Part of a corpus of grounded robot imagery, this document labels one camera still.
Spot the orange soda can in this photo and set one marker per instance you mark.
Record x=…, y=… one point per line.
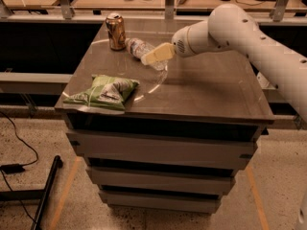
x=116, y=31

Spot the grey drawer cabinet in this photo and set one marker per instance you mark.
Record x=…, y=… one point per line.
x=186, y=131

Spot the black floor stand leg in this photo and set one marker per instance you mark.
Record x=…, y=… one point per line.
x=41, y=195

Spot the small clear sanitizer bottle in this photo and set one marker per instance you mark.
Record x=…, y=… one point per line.
x=264, y=83

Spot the clear plastic water bottle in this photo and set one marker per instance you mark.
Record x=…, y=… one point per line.
x=138, y=48

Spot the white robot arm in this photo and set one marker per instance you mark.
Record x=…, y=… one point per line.
x=271, y=191

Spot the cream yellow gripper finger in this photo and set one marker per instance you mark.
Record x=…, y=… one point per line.
x=162, y=52

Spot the black power adapter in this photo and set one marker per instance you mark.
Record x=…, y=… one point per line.
x=12, y=168

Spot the green chip bag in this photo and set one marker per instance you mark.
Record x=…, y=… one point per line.
x=106, y=95

